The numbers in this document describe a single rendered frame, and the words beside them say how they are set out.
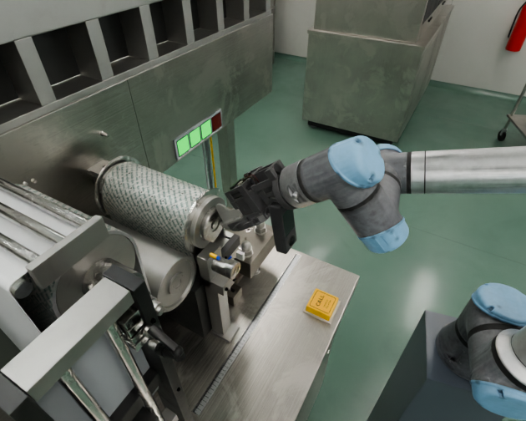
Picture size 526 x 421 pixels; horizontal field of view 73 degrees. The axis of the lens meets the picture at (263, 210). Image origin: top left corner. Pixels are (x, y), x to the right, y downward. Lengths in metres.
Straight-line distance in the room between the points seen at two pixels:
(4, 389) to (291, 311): 0.76
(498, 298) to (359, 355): 1.21
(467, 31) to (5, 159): 4.76
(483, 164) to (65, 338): 0.61
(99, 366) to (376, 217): 0.42
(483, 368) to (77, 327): 0.70
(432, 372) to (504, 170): 0.55
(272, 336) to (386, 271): 1.51
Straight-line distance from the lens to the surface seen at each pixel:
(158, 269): 0.72
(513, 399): 0.82
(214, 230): 0.76
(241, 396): 0.93
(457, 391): 1.06
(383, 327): 2.15
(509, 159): 0.67
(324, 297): 1.04
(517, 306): 0.92
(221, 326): 0.95
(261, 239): 1.02
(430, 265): 2.54
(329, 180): 0.52
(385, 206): 0.56
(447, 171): 0.66
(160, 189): 0.77
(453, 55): 5.12
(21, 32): 0.82
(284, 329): 1.00
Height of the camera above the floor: 1.76
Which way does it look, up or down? 41 degrees down
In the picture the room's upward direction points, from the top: straight up
